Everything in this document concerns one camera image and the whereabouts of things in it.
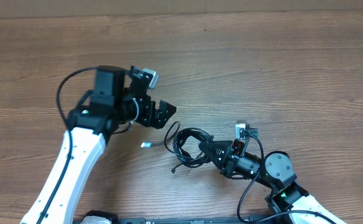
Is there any black usb cable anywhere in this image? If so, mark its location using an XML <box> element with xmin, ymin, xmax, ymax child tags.
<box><xmin>140</xmin><ymin>121</ymin><xmax>215</xmax><ymax>174</ymax></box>

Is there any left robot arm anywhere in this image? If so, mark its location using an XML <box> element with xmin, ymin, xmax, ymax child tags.
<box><xmin>21</xmin><ymin>65</ymin><xmax>176</xmax><ymax>223</ymax></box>

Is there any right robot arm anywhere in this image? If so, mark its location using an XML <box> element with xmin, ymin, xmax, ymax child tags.
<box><xmin>199</xmin><ymin>139</ymin><xmax>344</xmax><ymax>224</ymax></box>

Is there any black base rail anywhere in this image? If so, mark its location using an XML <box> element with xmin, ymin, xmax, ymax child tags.
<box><xmin>115</xmin><ymin>213</ymin><xmax>283</xmax><ymax>224</ymax></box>

